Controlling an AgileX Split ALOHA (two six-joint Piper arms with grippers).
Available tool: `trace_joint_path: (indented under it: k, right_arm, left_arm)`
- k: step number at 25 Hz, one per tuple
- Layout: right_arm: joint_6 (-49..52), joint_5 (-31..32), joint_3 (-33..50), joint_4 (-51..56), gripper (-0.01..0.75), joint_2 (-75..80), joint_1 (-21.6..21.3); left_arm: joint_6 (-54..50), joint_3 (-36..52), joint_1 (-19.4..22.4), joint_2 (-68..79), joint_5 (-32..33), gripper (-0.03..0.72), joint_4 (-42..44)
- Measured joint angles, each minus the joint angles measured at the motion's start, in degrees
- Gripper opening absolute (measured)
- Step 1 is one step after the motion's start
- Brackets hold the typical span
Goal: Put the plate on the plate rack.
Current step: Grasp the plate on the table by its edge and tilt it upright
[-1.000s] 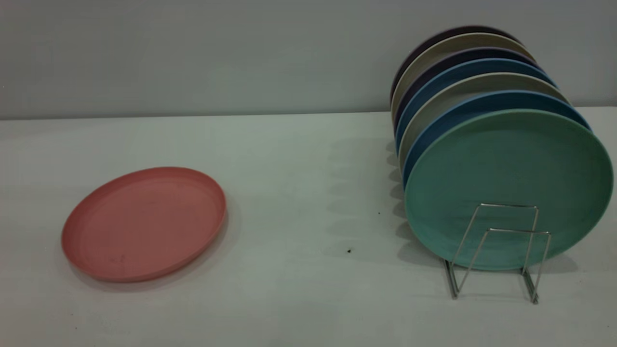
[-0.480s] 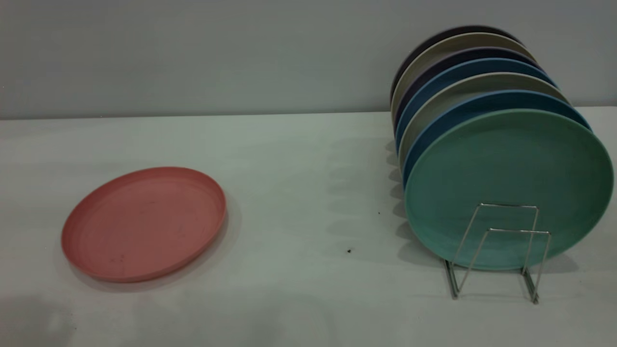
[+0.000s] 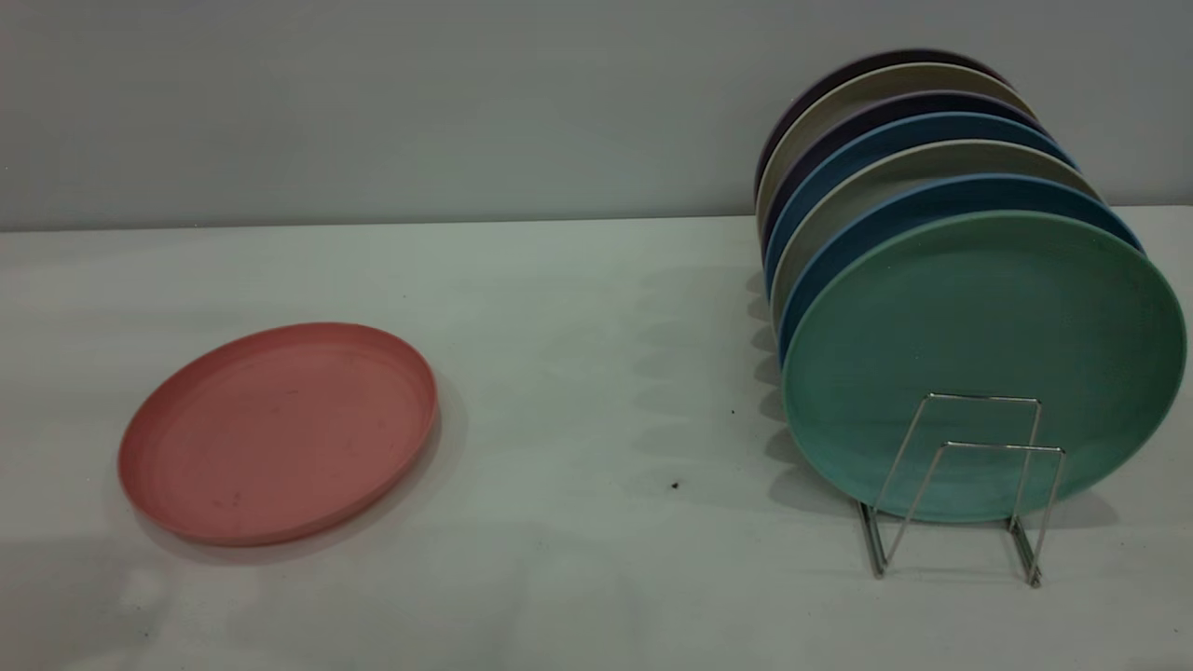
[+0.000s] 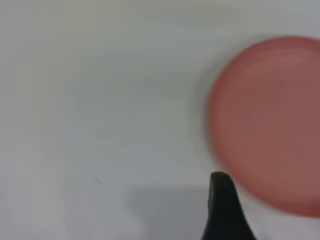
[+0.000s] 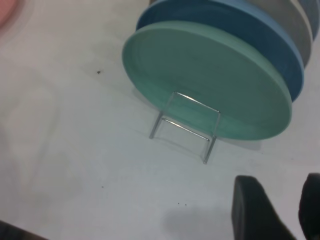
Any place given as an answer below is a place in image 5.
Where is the blue round plate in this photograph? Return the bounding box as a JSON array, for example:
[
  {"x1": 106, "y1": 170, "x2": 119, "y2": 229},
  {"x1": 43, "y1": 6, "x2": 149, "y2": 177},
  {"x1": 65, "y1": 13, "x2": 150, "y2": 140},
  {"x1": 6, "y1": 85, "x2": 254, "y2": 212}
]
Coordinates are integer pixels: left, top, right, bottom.
[
  {"x1": 135, "y1": 0, "x2": 305, "y2": 103},
  {"x1": 298, "y1": 0, "x2": 320, "y2": 41}
]

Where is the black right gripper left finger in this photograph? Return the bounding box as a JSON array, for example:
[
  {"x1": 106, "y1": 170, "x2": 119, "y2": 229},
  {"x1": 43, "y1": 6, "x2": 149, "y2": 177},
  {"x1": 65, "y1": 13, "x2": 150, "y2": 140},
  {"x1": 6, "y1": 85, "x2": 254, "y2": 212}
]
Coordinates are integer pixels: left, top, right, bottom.
[{"x1": 231, "y1": 175, "x2": 298, "y2": 240}]

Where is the metal wire plate rack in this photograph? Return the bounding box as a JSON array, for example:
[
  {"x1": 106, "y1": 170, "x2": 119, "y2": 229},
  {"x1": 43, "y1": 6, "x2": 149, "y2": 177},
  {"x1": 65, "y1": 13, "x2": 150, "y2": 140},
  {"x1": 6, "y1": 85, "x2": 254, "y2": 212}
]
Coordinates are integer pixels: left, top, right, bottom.
[{"x1": 148, "y1": 91, "x2": 221, "y2": 165}]

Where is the green round plate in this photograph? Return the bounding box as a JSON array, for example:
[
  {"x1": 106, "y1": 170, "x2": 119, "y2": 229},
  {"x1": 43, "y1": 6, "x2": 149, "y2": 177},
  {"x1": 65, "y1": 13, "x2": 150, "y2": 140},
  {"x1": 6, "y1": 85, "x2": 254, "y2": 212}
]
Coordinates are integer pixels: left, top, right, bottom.
[{"x1": 121, "y1": 20, "x2": 293, "y2": 142}]

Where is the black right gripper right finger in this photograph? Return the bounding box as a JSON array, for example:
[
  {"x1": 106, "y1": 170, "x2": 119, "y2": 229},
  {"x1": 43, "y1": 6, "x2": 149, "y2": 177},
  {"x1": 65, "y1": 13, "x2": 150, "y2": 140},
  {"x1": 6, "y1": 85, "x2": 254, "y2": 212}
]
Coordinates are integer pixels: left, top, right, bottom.
[{"x1": 297, "y1": 172, "x2": 320, "y2": 240}]

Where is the beige round plate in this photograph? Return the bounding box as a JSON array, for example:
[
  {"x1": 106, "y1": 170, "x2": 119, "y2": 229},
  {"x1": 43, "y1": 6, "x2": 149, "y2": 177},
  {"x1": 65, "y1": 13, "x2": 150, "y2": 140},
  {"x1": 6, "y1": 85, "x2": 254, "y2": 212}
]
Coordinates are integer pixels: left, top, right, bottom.
[{"x1": 251, "y1": 0, "x2": 314, "y2": 67}]

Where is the pink round plate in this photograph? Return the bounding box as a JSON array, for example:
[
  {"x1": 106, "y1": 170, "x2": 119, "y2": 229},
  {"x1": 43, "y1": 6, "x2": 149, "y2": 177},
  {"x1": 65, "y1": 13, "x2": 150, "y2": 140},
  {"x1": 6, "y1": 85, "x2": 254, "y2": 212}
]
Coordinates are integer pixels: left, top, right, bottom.
[{"x1": 0, "y1": 0, "x2": 19, "y2": 23}]

